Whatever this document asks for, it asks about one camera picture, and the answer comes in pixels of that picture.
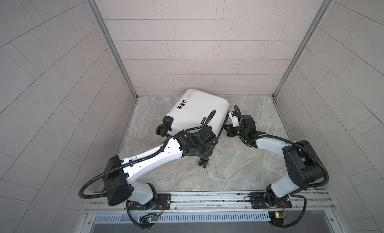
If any black suitcase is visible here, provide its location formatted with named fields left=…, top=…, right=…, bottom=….
left=156, top=89, right=229, bottom=168

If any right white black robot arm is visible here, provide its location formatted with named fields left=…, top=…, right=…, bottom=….
left=225, top=106, right=330, bottom=208

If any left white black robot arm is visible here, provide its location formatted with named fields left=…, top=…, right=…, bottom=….
left=78, top=110, right=218, bottom=208

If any left small circuit board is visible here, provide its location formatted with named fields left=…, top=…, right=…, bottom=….
left=140, top=214, right=159, bottom=225

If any small circuit board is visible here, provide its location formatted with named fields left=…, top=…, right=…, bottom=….
left=268, top=211, right=287, bottom=226
left=140, top=214, right=159, bottom=225

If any right small circuit board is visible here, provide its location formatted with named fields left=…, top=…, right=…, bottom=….
left=268, top=211, right=287, bottom=226

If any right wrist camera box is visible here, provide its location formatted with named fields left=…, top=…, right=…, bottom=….
left=229, top=111, right=240, bottom=127

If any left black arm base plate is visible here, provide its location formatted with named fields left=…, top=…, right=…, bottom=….
left=129, top=194, right=172, bottom=211

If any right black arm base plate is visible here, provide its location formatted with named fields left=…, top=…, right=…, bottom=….
left=249, top=192, right=292, bottom=209

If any aluminium mounting rail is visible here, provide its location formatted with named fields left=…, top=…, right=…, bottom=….
left=85, top=190, right=338, bottom=224

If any right aluminium corner post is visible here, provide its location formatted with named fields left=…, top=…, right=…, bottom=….
left=272, top=0, right=338, bottom=98

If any aluminium corner post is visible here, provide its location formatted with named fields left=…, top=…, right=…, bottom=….
left=272, top=0, right=338, bottom=98
left=85, top=0, right=138, bottom=100

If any left aluminium corner post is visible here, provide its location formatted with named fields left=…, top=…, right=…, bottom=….
left=85, top=0, right=138, bottom=100

